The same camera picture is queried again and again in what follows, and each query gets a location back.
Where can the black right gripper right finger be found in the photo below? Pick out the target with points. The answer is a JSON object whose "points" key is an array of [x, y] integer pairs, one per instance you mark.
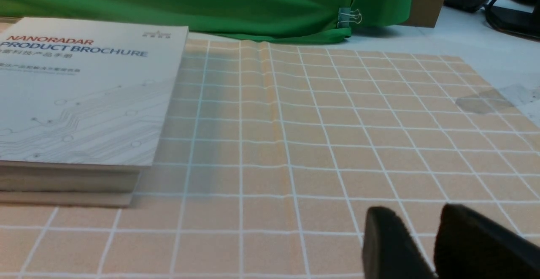
{"points": [[470, 245]]}

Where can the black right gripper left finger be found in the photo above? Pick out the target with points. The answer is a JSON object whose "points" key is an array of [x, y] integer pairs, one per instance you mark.
{"points": [[389, 252]]}

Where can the beige checkered tablecloth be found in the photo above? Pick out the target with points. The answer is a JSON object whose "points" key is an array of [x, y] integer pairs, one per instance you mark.
{"points": [[270, 159]]}

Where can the clear adhesive tape patch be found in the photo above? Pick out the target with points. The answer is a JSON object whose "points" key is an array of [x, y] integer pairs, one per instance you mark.
{"points": [[499, 99]]}

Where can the silver binder clip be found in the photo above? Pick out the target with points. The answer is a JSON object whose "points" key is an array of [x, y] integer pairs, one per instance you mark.
{"points": [[347, 18]]}

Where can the green backdrop cloth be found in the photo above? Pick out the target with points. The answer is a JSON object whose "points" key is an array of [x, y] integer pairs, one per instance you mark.
{"points": [[311, 22]]}

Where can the white Nanoradar product brochure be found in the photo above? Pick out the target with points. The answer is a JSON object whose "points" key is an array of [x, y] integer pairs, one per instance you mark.
{"points": [[86, 94]]}

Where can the beige book under brochure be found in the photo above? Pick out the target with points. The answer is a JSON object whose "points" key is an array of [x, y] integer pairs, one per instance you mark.
{"points": [[62, 184]]}

